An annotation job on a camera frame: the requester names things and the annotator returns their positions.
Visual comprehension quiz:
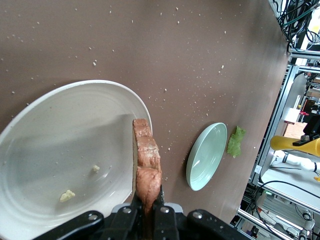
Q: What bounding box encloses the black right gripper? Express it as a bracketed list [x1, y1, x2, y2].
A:
[292, 114, 320, 147]

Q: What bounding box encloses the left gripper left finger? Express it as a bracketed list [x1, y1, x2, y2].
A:
[32, 191, 146, 240]

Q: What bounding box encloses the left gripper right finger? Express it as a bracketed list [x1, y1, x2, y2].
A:
[152, 184, 253, 240]

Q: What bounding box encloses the green lettuce leaf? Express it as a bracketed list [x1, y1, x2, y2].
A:
[226, 125, 247, 159]

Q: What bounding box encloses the brown bread slice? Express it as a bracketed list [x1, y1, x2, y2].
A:
[131, 118, 163, 240]

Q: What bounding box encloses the mint green plate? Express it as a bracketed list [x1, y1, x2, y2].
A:
[185, 122, 228, 192]

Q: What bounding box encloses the beige plate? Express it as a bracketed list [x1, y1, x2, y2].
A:
[0, 79, 153, 240]

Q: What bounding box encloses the large yellowish bread crumb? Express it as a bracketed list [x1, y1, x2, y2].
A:
[59, 189, 76, 203]

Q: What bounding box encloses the brown tablecloth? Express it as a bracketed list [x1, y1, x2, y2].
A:
[0, 0, 292, 226]

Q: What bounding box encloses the aluminium frame rack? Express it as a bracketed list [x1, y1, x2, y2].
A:
[237, 49, 320, 240]

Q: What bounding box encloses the tangled black cable bundle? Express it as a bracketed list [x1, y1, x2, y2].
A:
[268, 0, 320, 53]

